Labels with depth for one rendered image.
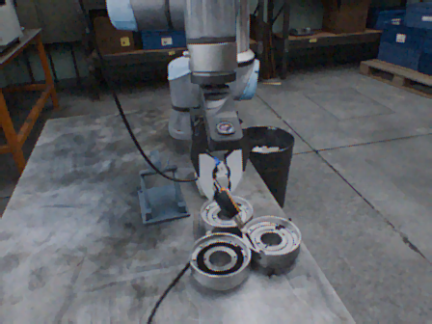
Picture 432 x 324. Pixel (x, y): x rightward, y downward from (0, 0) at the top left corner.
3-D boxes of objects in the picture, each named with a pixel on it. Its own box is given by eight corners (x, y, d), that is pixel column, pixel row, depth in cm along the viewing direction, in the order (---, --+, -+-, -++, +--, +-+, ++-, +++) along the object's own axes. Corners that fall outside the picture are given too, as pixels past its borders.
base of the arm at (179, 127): (166, 123, 121) (163, 95, 116) (209, 119, 123) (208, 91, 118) (172, 143, 108) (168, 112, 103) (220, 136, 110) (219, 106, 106)
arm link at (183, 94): (175, 94, 116) (171, 52, 110) (215, 94, 115) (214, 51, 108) (166, 108, 106) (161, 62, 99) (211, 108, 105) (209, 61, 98)
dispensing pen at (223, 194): (256, 261, 60) (204, 175, 58) (248, 256, 64) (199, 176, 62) (266, 254, 60) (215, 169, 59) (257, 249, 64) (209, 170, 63)
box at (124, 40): (142, 51, 380) (137, 13, 362) (94, 57, 368) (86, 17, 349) (137, 44, 414) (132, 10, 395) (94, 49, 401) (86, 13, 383)
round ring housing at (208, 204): (222, 204, 80) (222, 189, 78) (262, 222, 74) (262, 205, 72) (191, 229, 73) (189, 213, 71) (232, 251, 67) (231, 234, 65)
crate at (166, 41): (187, 40, 422) (185, 21, 411) (191, 47, 390) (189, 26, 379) (143, 43, 415) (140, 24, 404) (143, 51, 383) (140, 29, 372)
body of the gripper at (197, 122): (231, 135, 65) (229, 67, 60) (245, 150, 57) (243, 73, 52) (190, 140, 63) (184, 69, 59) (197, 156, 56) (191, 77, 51)
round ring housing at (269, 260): (283, 281, 60) (283, 263, 58) (231, 256, 66) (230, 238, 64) (309, 245, 68) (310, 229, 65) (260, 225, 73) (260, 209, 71)
